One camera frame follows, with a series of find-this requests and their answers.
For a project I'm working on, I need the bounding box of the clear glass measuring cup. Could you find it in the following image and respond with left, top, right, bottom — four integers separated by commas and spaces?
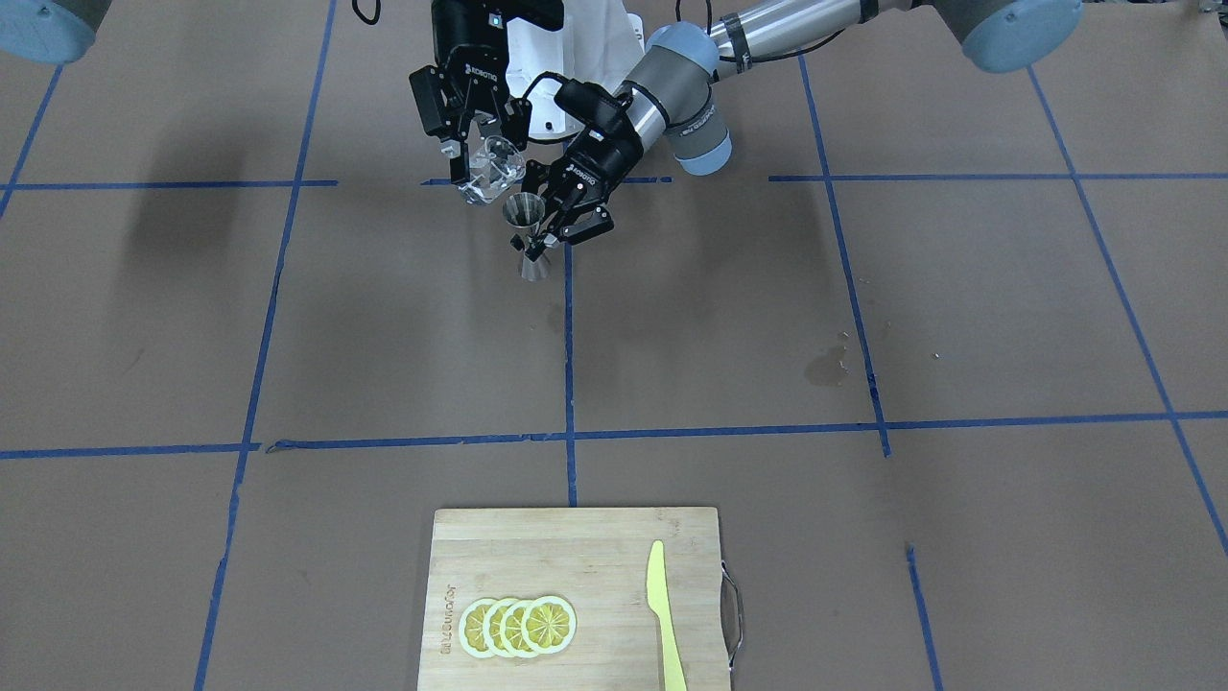
458, 135, 527, 205

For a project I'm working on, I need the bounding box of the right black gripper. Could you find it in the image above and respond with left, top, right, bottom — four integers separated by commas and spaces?
409, 1, 533, 187

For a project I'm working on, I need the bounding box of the bamboo cutting board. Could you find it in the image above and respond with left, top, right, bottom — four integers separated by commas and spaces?
416, 507, 732, 690

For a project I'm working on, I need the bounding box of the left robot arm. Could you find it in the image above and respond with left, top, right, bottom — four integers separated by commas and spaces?
510, 1, 916, 261

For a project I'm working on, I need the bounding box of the yellow plastic knife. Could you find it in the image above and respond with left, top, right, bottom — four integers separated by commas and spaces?
645, 539, 688, 690

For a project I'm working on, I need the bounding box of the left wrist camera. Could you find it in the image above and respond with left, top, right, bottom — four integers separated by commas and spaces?
553, 79, 631, 135

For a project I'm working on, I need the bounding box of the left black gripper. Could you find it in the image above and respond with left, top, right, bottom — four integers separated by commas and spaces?
523, 130, 645, 249

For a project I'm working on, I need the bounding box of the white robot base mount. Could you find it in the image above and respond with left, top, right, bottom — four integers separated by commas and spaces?
506, 1, 645, 144

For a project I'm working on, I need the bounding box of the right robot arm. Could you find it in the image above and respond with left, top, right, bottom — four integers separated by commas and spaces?
1, 1, 565, 187

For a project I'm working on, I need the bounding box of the steel double jigger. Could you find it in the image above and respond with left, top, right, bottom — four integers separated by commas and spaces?
503, 191, 550, 281

